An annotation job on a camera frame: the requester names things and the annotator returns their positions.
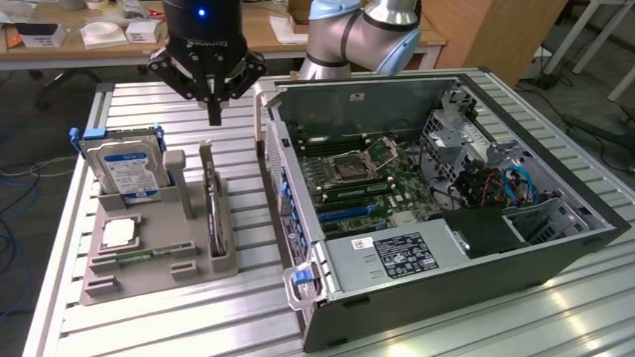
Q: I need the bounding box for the white table frame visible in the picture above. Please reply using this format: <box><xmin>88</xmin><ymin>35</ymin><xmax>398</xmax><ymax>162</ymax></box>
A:
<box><xmin>543</xmin><ymin>0</ymin><xmax>635</xmax><ymax>101</ymax></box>

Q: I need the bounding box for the black floor stand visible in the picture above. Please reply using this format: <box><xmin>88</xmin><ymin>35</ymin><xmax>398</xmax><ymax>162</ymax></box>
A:
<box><xmin>563</xmin><ymin>111</ymin><xmax>635</xmax><ymax>149</ymax></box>

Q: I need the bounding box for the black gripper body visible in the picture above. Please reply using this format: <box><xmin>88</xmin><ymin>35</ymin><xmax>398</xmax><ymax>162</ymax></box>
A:
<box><xmin>163</xmin><ymin>0</ymin><xmax>250</xmax><ymax>78</ymax></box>

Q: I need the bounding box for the silver CPU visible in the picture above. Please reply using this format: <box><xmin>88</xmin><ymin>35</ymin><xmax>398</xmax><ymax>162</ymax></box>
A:
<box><xmin>99</xmin><ymin>218</ymin><xmax>143</xmax><ymax>251</ymax></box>

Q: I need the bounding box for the white paper stack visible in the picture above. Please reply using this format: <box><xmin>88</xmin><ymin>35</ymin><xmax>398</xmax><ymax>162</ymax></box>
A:
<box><xmin>270</xmin><ymin>16</ymin><xmax>312</xmax><ymax>45</ymax></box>

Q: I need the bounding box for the white square block with ring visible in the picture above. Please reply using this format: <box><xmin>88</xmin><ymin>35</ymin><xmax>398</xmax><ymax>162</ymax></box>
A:
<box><xmin>80</xmin><ymin>21</ymin><xmax>130</xmax><ymax>50</ymax></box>

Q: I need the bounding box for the green RAM stick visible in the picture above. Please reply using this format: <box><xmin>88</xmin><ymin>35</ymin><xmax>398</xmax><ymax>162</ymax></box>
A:
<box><xmin>96</xmin><ymin>247</ymin><xmax>192</xmax><ymax>265</ymax></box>

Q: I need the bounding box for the CPU socket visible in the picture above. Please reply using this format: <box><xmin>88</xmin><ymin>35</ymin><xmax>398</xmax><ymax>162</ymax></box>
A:
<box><xmin>327</xmin><ymin>151</ymin><xmax>371</xmax><ymax>183</ymax></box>

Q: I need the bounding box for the white cardboard box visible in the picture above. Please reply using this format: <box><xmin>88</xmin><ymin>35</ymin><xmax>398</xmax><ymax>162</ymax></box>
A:
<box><xmin>124</xmin><ymin>20</ymin><xmax>163</xmax><ymax>44</ymax></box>

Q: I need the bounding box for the black office chair base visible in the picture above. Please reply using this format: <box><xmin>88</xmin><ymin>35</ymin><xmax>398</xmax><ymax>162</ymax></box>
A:
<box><xmin>30</xmin><ymin>68</ymin><xmax>150</xmax><ymax>111</ymax></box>

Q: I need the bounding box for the blue floor cable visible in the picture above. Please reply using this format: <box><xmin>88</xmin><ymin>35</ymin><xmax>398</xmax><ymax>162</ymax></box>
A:
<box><xmin>0</xmin><ymin>178</ymin><xmax>40</xmax><ymax>321</ymax></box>

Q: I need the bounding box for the hard disk with blue caddy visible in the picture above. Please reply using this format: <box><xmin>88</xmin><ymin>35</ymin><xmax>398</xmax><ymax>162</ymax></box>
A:
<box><xmin>68</xmin><ymin>126</ymin><xmax>168</xmax><ymax>205</ymax></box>

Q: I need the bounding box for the wooden desk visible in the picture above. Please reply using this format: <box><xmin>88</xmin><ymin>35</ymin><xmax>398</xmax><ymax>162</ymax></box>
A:
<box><xmin>0</xmin><ymin>0</ymin><xmax>447</xmax><ymax>81</ymax></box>

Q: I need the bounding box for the low-profile graphics card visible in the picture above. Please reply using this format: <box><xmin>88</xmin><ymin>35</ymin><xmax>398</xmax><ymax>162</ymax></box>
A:
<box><xmin>196</xmin><ymin>140</ymin><xmax>234</xmax><ymax>258</ymax></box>

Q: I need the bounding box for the metal socket cover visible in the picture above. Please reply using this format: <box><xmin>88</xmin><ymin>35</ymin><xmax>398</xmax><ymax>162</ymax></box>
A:
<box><xmin>364</xmin><ymin>136</ymin><xmax>402</xmax><ymax>170</ymax></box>

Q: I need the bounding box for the open black PC case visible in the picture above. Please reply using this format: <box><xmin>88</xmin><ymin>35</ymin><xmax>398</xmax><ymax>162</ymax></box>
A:
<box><xmin>252</xmin><ymin>72</ymin><xmax>633</xmax><ymax>353</ymax></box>

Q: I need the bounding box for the blue data wire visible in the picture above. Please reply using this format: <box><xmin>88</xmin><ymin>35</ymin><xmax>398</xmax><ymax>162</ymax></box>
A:
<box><xmin>501</xmin><ymin>167</ymin><xmax>541</xmax><ymax>205</ymax></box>

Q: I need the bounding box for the grey power supply unit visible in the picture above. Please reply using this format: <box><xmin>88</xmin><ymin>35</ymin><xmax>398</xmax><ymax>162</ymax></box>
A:
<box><xmin>316</xmin><ymin>219</ymin><xmax>471</xmax><ymax>293</ymax></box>

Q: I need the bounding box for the grey disk bay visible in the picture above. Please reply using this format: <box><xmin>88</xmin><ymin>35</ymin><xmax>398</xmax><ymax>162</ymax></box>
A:
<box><xmin>502</xmin><ymin>196</ymin><xmax>597</xmax><ymax>246</ymax></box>

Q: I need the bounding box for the perforated metal drive cage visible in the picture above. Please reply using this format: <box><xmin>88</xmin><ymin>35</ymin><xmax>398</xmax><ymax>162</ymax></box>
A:
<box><xmin>420</xmin><ymin>107</ymin><xmax>498</xmax><ymax>187</ymax></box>

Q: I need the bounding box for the blue expansion slot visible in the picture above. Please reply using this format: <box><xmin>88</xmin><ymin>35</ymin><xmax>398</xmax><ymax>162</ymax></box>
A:
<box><xmin>316</xmin><ymin>206</ymin><xmax>379</xmax><ymax>224</ymax></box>

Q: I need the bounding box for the black RAM stick with label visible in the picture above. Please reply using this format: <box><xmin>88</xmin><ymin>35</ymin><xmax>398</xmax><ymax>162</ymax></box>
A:
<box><xmin>324</xmin><ymin>181</ymin><xmax>394</xmax><ymax>200</ymax></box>

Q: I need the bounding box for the grey parts rack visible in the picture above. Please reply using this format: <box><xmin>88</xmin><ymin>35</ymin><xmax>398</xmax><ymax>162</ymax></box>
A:
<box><xmin>78</xmin><ymin>140</ymin><xmax>239</xmax><ymax>306</ymax></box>

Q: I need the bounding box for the green motherboard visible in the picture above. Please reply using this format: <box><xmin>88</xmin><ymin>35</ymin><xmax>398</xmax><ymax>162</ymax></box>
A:
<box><xmin>295</xmin><ymin>129</ymin><xmax>447</xmax><ymax>239</ymax></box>

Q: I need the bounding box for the wooden cabinet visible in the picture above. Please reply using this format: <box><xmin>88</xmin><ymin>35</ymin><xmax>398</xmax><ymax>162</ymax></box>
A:
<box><xmin>431</xmin><ymin>0</ymin><xmax>570</xmax><ymax>86</ymax></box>

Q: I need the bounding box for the white box with black lid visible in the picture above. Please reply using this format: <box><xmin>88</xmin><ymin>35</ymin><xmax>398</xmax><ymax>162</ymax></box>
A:
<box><xmin>14</xmin><ymin>22</ymin><xmax>67</xmax><ymax>48</ymax></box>

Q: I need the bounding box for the black power adapter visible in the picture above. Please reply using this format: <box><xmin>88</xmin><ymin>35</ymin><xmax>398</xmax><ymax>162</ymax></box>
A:
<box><xmin>533</xmin><ymin>72</ymin><xmax>562</xmax><ymax>90</ymax></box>

